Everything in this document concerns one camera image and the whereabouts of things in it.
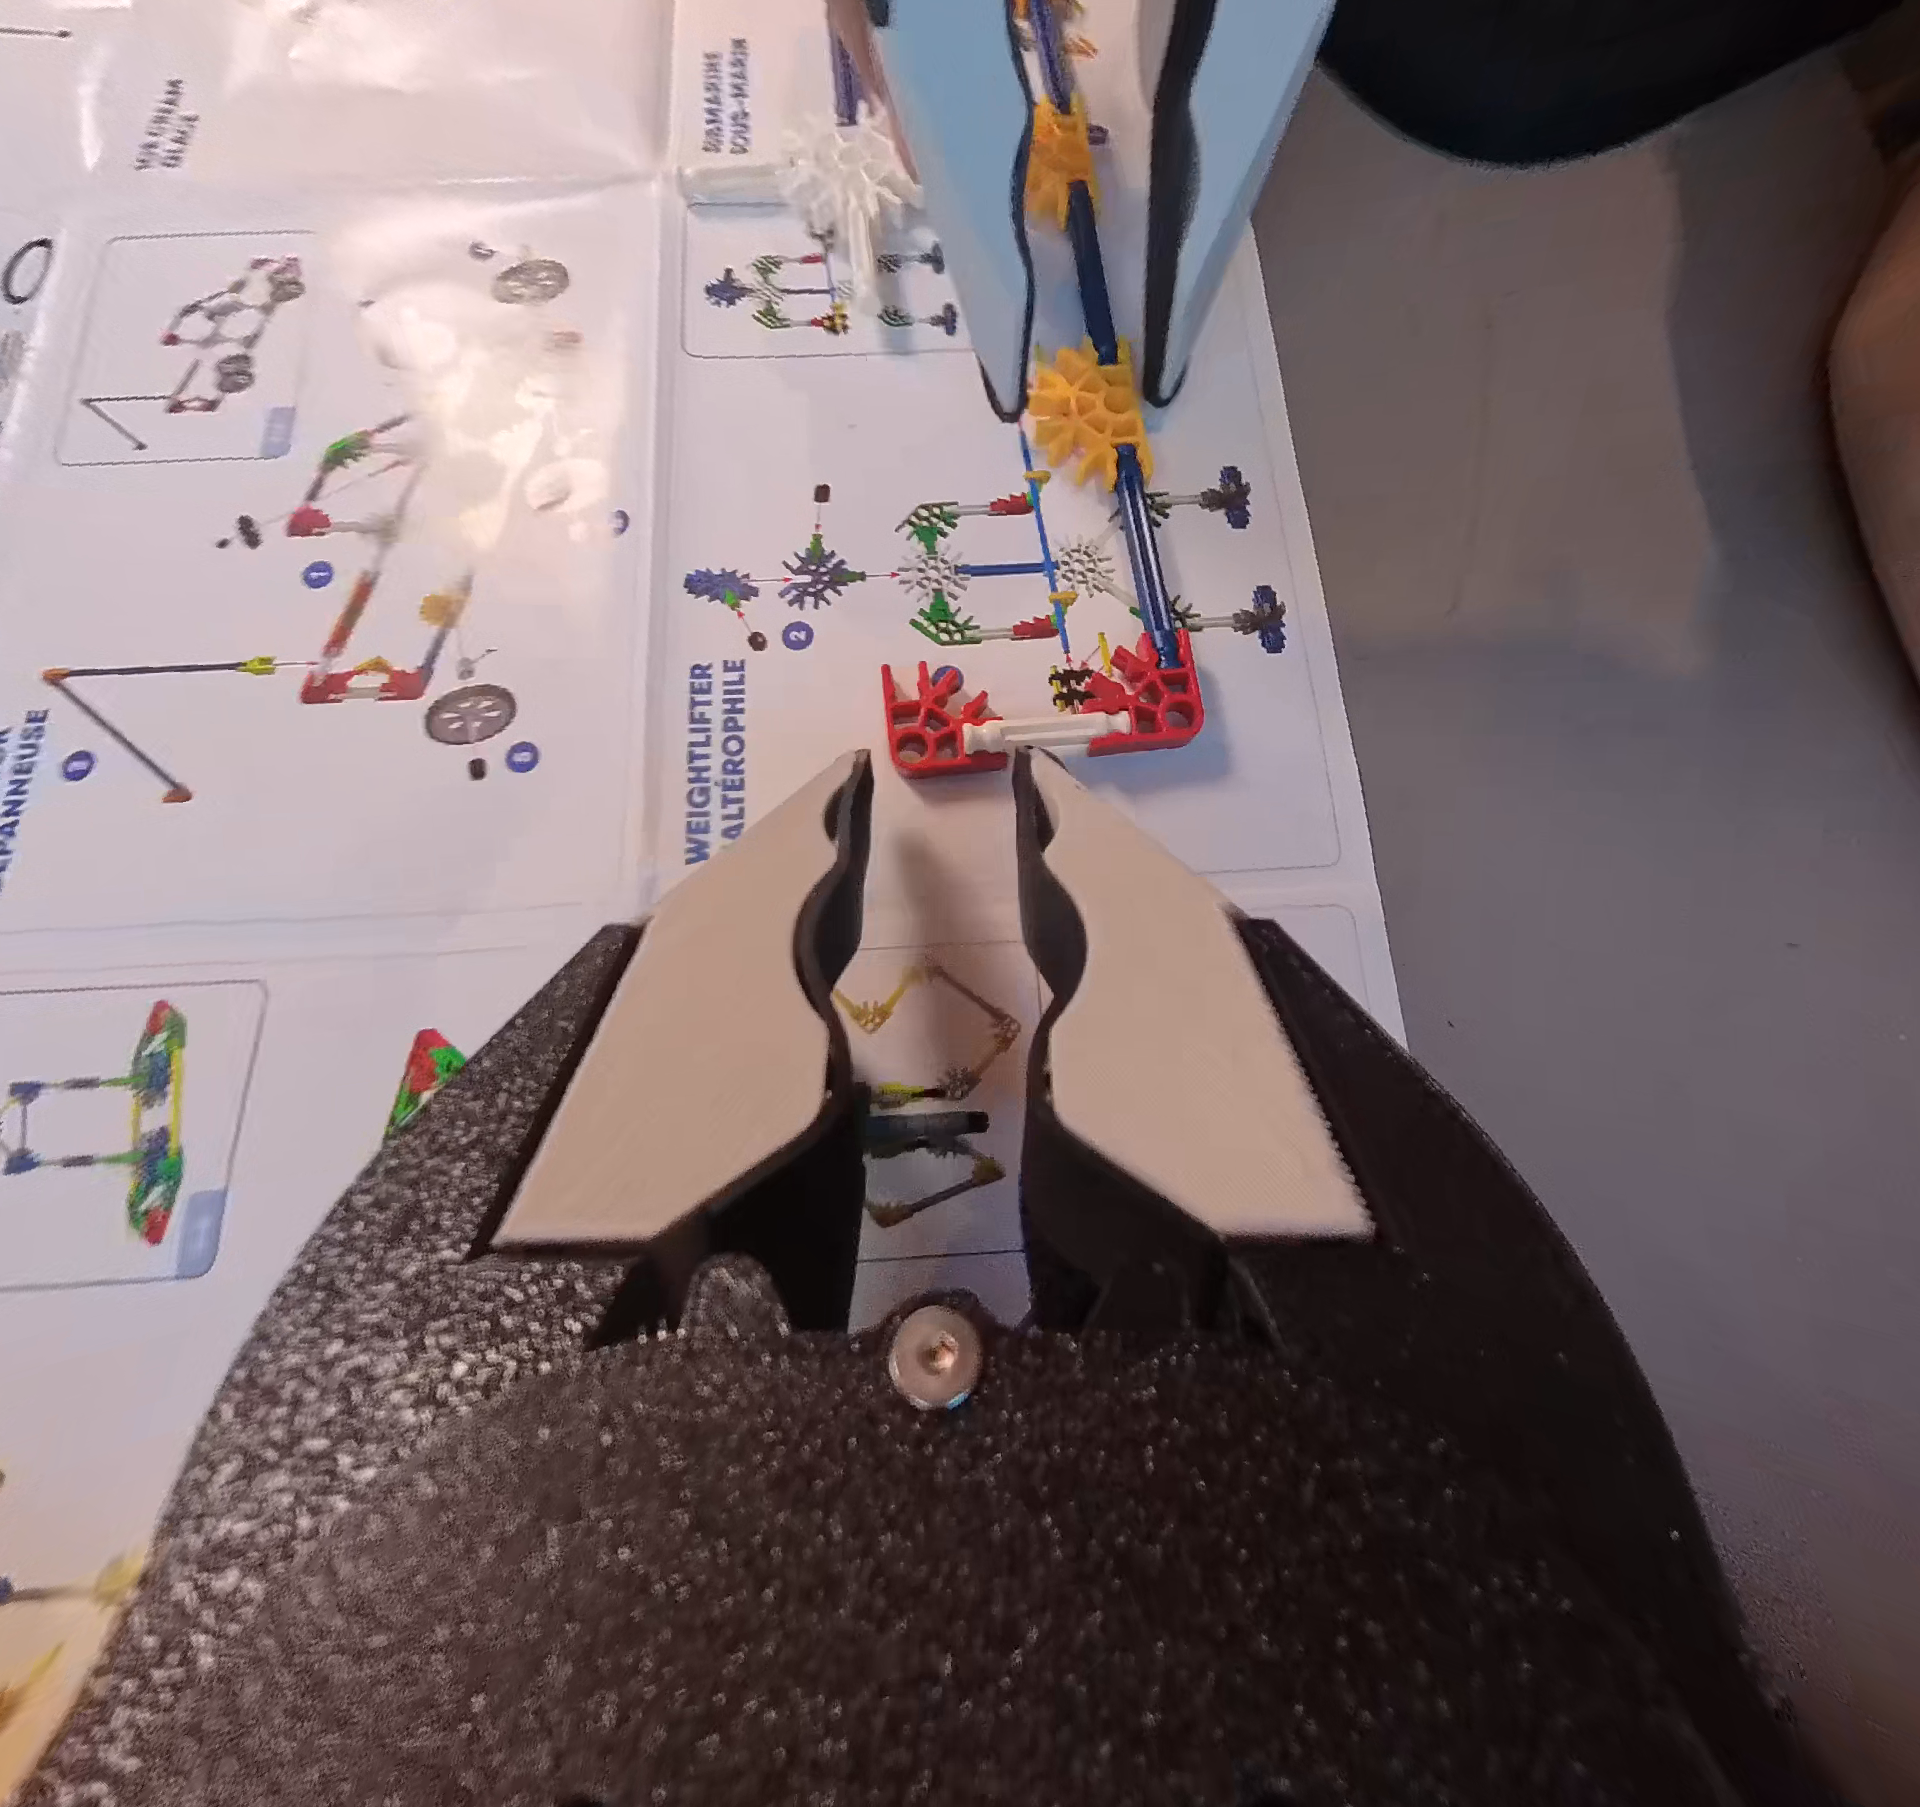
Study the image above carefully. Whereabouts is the white connector rod assembly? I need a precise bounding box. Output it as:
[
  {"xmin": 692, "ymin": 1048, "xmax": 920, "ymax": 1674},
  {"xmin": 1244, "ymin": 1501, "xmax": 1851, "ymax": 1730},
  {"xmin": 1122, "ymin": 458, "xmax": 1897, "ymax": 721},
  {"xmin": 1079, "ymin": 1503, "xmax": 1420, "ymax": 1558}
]
[{"xmin": 678, "ymin": 0, "xmax": 924, "ymax": 293}]

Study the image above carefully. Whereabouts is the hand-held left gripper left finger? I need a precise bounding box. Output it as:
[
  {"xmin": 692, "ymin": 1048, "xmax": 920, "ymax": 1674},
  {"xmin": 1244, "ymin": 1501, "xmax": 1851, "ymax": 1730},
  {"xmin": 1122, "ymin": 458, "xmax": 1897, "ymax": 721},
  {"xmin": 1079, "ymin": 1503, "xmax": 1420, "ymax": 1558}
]
[{"xmin": 487, "ymin": 750, "xmax": 878, "ymax": 1254}]

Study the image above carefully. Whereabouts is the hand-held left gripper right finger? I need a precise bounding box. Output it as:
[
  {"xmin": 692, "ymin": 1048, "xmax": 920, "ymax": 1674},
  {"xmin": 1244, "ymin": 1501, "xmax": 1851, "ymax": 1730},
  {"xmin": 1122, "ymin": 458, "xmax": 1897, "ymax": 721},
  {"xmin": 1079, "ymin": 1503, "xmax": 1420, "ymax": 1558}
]
[{"xmin": 1010, "ymin": 745, "xmax": 1376, "ymax": 1250}]

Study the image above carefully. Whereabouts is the red toy connector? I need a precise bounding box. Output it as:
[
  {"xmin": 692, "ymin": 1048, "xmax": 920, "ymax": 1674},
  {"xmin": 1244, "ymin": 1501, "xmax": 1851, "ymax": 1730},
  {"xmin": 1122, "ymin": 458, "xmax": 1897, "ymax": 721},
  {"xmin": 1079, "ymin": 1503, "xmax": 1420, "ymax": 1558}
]
[
  {"xmin": 1086, "ymin": 634, "xmax": 1206, "ymax": 757},
  {"xmin": 882, "ymin": 660, "xmax": 1004, "ymax": 776}
]

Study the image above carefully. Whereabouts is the printed instruction sheet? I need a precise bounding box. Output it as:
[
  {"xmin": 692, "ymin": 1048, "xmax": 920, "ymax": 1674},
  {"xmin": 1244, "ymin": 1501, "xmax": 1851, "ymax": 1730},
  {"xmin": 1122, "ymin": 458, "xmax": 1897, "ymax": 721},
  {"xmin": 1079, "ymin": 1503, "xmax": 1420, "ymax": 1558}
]
[{"xmin": 0, "ymin": 0, "xmax": 1411, "ymax": 1780}]

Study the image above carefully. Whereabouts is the black mesh cushion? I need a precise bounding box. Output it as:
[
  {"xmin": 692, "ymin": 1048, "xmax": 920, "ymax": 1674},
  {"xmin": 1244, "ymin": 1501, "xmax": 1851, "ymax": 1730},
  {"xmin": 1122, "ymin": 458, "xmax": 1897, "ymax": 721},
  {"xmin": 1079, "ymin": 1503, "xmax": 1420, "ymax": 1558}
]
[{"xmin": 1320, "ymin": 0, "xmax": 1920, "ymax": 168}]

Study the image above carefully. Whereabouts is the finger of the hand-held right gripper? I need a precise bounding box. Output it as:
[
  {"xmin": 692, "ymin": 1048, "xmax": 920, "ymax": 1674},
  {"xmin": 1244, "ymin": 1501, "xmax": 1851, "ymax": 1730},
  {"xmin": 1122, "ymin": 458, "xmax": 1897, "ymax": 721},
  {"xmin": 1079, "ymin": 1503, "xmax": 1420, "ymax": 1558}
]
[
  {"xmin": 823, "ymin": 0, "xmax": 1041, "ymax": 425},
  {"xmin": 1139, "ymin": 0, "xmax": 1338, "ymax": 411}
]

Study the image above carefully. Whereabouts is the blue rod orange connector assembly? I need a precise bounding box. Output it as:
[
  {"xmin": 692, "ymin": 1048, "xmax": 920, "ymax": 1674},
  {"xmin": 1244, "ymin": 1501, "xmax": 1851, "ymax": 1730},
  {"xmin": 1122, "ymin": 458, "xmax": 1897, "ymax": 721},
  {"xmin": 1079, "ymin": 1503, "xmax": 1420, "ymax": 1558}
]
[{"xmin": 1005, "ymin": 0, "xmax": 1201, "ymax": 677}]

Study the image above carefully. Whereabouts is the white toy rod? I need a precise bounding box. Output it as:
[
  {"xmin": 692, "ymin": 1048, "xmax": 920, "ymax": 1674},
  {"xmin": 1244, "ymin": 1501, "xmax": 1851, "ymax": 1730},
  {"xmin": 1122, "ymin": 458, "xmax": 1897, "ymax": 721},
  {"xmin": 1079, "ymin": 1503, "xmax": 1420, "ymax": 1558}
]
[{"xmin": 967, "ymin": 710, "xmax": 1118, "ymax": 757}]

